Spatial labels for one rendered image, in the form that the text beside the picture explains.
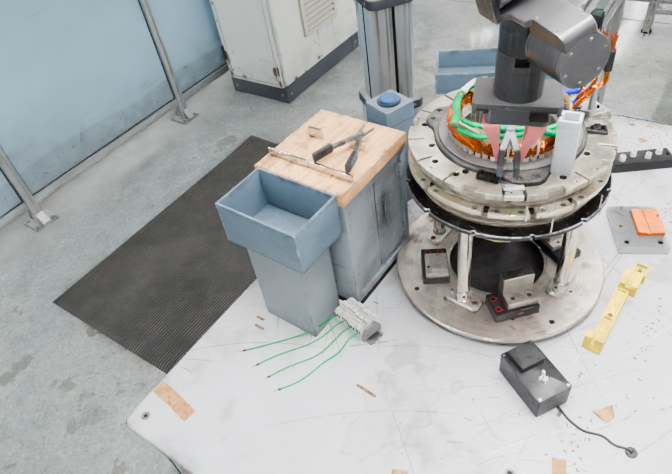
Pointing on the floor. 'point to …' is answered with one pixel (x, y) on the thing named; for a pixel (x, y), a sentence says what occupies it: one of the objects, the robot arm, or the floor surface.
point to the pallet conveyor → (611, 14)
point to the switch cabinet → (282, 26)
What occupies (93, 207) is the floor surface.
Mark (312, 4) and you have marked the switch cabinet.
